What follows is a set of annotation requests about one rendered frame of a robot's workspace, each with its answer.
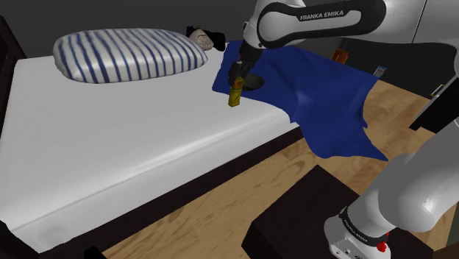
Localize dark bowl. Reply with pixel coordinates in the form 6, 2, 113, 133
242, 73, 266, 91

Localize yellow bottle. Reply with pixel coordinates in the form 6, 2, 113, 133
227, 79, 245, 107

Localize beige and black plush toy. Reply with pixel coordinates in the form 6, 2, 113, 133
185, 25, 227, 52

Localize dark blue blanket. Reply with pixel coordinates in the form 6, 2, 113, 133
211, 40, 389, 162

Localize blue striped white pillow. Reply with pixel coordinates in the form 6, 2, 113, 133
52, 28, 209, 85

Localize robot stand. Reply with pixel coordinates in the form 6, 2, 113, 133
241, 164, 435, 259

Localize white bed with dark frame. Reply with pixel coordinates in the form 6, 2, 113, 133
0, 15, 306, 259

